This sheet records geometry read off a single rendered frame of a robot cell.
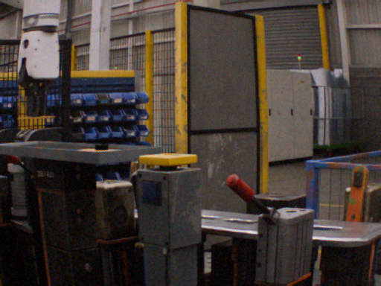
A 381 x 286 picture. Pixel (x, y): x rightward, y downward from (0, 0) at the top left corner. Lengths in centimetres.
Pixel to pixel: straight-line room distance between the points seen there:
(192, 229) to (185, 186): 7
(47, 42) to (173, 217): 48
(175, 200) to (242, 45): 407
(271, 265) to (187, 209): 18
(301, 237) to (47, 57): 59
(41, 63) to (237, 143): 376
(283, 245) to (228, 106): 381
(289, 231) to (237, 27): 399
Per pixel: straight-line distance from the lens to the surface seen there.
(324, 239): 106
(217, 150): 469
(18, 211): 147
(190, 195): 91
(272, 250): 98
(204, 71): 456
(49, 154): 104
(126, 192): 128
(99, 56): 642
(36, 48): 117
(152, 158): 91
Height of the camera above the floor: 123
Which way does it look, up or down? 3 degrees down
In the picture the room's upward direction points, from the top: 1 degrees counter-clockwise
